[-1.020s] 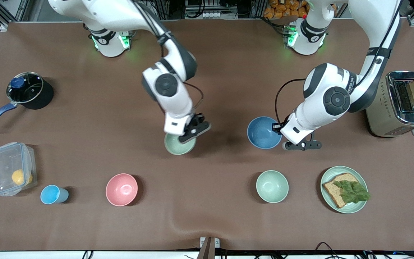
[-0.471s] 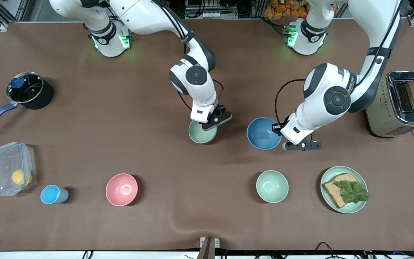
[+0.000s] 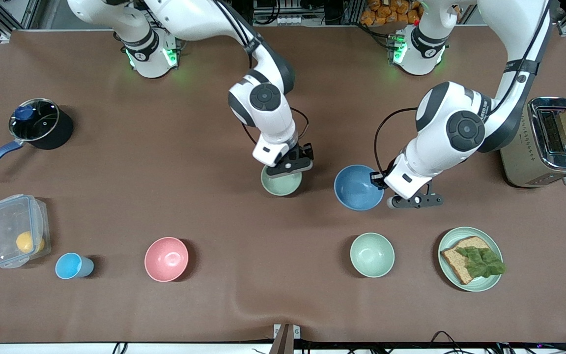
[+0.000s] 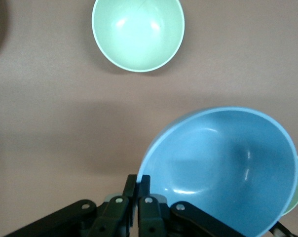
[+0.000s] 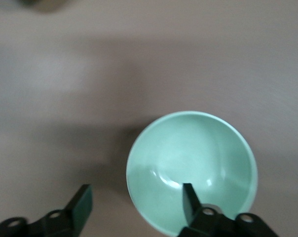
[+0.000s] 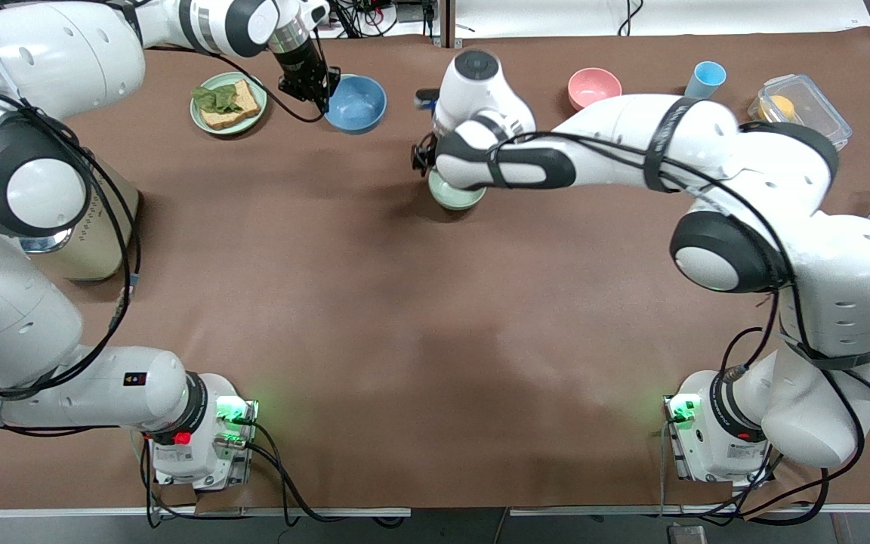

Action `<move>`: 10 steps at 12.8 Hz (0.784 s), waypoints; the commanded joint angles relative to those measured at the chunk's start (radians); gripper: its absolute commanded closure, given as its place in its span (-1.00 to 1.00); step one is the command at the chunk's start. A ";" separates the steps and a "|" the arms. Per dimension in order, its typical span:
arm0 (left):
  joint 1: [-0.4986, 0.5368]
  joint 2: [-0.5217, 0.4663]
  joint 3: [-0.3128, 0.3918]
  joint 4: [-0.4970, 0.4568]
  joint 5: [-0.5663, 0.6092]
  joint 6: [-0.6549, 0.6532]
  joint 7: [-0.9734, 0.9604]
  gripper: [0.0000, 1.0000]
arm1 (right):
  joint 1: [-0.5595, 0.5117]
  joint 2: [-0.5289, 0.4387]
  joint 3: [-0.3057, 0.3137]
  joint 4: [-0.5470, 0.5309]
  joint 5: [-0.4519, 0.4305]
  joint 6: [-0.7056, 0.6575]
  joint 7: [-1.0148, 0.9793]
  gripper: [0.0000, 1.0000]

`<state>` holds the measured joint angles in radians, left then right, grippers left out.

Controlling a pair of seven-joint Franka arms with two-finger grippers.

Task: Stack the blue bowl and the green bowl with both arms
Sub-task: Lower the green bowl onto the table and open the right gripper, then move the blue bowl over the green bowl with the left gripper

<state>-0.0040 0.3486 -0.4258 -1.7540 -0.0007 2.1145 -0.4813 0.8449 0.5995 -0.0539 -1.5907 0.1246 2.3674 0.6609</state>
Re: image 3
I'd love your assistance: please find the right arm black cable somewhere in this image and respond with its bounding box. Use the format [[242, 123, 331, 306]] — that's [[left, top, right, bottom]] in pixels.
[[212, 0, 310, 148]]

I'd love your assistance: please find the orange fruit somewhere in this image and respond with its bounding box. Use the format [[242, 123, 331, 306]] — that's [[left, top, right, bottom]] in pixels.
[[16, 231, 45, 254]]

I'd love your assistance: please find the metal mount bracket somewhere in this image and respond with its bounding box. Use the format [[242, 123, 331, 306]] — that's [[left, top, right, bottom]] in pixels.
[[273, 324, 301, 354]]

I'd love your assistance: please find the clear plastic lidded container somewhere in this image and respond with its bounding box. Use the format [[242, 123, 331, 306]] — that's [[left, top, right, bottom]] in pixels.
[[0, 194, 51, 269]]

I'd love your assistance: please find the green bowl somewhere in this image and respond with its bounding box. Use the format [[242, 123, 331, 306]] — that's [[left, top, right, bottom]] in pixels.
[[261, 165, 303, 197], [350, 232, 396, 278]]

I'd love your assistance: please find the glass lid blue knob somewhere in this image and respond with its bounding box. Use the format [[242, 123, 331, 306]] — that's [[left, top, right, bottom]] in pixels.
[[9, 98, 60, 142]]

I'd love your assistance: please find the silver toaster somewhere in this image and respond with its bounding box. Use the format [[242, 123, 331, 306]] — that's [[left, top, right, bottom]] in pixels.
[[499, 97, 566, 188]]

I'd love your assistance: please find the brown bread slice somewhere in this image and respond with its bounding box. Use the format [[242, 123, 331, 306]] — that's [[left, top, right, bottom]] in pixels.
[[440, 236, 492, 286]]

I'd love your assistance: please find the orange snack bag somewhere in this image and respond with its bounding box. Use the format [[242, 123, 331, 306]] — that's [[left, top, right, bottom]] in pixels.
[[360, 0, 424, 28]]

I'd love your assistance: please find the black looped cable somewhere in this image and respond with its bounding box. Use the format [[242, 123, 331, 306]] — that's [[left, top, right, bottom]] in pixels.
[[428, 330, 468, 354]]

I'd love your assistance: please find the green plate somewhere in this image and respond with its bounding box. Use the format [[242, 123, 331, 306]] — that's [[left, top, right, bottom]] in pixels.
[[438, 226, 504, 293]]

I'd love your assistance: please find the green lettuce leaf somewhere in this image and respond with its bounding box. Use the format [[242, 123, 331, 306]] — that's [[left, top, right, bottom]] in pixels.
[[455, 246, 507, 278]]

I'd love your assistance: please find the blue bowl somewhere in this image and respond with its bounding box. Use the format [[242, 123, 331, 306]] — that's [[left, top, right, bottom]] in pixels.
[[334, 165, 385, 211]]

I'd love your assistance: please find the black saucepan blue handle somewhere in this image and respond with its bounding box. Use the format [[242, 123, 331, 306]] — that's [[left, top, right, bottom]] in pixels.
[[0, 98, 74, 178]]

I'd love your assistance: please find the pink bowl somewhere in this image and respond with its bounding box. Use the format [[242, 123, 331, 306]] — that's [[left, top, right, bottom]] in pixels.
[[144, 237, 189, 283]]

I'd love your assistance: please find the blue cup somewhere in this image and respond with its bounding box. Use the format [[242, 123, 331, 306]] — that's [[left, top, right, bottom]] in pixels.
[[55, 252, 94, 280]]

